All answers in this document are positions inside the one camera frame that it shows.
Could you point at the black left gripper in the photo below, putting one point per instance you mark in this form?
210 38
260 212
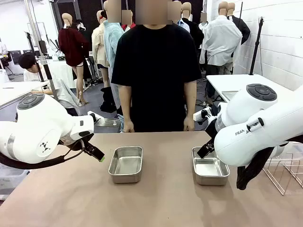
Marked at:
81 143

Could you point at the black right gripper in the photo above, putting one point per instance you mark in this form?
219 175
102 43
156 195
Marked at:
211 130

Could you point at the steel rectangular container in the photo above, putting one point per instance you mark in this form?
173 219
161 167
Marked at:
125 175
210 178

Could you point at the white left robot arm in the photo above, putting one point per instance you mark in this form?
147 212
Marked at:
35 132

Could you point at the person's right forearm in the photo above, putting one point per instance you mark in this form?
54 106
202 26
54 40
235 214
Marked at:
125 101

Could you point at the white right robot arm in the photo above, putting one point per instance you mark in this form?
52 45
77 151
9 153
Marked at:
260 132

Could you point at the person's left forearm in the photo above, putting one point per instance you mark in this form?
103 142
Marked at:
190 99

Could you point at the person's left hand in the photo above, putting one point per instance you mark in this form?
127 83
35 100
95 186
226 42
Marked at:
189 123

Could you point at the person's right hand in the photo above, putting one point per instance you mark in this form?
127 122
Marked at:
129 126

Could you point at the seated person white shirt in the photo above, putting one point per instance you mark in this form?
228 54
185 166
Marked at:
59 92

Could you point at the white side table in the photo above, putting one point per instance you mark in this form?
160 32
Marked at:
227 81

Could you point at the person torso black t-shirt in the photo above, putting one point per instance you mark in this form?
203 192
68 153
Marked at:
156 71

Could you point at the black and silver stand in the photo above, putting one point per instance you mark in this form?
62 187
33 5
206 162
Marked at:
46 68

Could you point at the white work table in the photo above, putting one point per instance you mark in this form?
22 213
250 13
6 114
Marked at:
14 89

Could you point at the beige shirt mannequin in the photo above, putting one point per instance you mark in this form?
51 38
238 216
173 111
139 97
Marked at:
98 47

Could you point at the maroon dress mannequin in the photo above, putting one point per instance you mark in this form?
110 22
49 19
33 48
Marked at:
72 47

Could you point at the light blue shirt mannequin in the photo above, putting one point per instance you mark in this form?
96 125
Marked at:
111 42

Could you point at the white shirt mannequin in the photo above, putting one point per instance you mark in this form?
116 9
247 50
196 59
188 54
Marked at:
221 40

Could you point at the black tripod stand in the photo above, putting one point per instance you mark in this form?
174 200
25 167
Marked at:
256 47

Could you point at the black clothes mannequin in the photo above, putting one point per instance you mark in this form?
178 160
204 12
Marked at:
195 35

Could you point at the black jacket mannequin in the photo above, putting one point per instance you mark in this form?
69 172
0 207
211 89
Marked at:
243 28

